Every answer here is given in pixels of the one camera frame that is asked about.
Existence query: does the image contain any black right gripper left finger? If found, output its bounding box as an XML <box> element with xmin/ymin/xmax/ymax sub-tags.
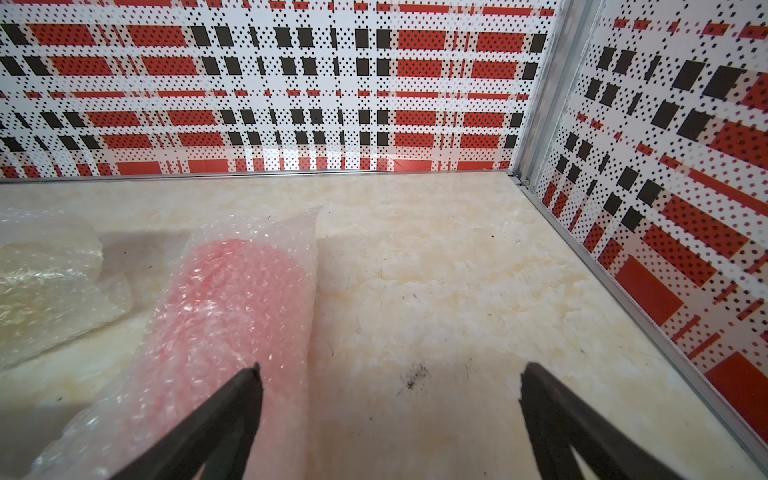
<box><xmin>113</xmin><ymin>364</ymin><xmax>264</xmax><ymax>479</ymax></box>

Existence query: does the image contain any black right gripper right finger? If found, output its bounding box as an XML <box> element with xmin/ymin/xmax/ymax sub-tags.
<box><xmin>520</xmin><ymin>362</ymin><xmax>680</xmax><ymax>479</ymax></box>

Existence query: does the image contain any red glass in bubble wrap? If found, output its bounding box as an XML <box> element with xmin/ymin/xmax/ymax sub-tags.
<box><xmin>31</xmin><ymin>209</ymin><xmax>318</xmax><ymax>479</ymax></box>

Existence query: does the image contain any yellow glass in bubble wrap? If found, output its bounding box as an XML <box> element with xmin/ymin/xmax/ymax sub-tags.
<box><xmin>1</xmin><ymin>207</ymin><xmax>133</xmax><ymax>370</ymax></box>

